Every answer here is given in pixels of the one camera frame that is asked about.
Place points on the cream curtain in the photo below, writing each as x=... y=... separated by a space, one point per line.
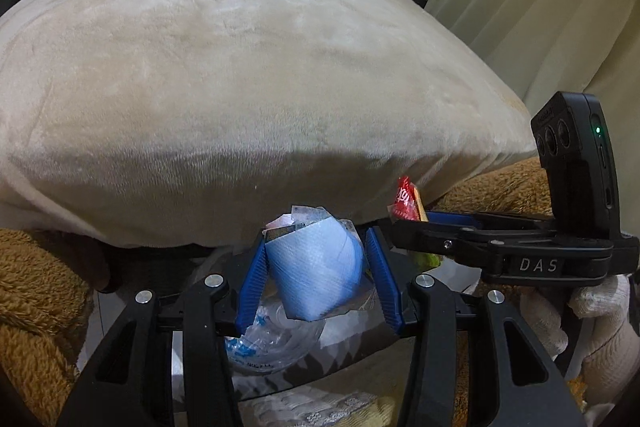
x=550 y=7

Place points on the light blue packet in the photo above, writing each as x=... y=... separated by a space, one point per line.
x=310 y=272

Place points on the cream plush bed blanket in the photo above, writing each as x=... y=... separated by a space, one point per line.
x=250 y=107

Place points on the brown fuzzy rug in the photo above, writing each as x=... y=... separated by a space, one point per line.
x=40 y=282

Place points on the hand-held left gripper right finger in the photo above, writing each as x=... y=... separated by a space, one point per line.
x=382 y=277

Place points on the red snack packet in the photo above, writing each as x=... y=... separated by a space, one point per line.
x=406 y=202

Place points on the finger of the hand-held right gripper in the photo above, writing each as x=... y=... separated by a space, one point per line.
x=440 y=241
x=500 y=223

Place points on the person's right hand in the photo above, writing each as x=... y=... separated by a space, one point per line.
x=600 y=342

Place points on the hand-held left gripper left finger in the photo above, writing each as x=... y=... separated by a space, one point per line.
x=252 y=277

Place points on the bin with clear plastic bag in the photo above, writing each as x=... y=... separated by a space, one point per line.
x=270 y=347

